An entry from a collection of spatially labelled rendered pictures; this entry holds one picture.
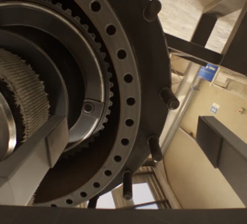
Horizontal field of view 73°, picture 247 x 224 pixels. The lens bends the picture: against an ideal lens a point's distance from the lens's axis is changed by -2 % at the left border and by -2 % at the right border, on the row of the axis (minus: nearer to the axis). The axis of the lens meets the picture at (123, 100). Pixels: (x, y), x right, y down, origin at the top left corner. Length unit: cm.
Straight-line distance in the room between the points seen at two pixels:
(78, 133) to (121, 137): 13
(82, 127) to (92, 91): 7
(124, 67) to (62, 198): 23
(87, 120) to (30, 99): 14
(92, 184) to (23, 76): 18
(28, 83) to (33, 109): 3
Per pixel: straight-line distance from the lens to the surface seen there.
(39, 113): 24
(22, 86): 22
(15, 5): 35
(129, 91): 22
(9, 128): 21
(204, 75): 648
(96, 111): 32
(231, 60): 130
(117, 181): 37
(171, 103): 23
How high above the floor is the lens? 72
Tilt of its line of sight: 17 degrees up
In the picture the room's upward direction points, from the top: 160 degrees counter-clockwise
